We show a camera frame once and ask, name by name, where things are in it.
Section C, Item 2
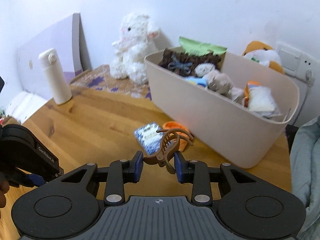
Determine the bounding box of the brown hair claw clip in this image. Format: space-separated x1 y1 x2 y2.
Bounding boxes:
143 128 194 174

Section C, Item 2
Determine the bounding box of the orange plastic cup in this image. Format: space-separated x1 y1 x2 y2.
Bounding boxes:
162 121 190 152

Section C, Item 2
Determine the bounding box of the blue white patterned packet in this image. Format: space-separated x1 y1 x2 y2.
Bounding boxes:
133 122 164 155

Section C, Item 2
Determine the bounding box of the beige plastic storage bin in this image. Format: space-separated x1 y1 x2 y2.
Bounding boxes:
144 50 299 168

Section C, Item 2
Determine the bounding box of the white thermos bottle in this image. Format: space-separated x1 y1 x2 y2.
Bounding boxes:
39 48 72 105

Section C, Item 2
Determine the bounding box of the patterned brown purple mat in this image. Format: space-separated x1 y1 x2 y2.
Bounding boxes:
70 64 152 101

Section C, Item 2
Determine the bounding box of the white grey round plush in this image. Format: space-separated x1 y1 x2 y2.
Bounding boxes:
194 63 215 77

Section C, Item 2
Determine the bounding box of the white plastic bag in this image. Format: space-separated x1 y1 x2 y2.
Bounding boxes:
290 117 320 239

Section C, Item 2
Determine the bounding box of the green snack packet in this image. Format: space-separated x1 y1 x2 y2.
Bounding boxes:
178 36 227 56

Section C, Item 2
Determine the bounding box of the purple white board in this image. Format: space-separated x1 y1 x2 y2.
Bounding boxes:
17 13 83 100

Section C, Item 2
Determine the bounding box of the orange hamster plush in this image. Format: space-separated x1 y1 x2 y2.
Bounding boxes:
242 41 285 74

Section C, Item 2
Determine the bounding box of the white wall socket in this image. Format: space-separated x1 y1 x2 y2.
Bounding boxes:
276 42 319 82

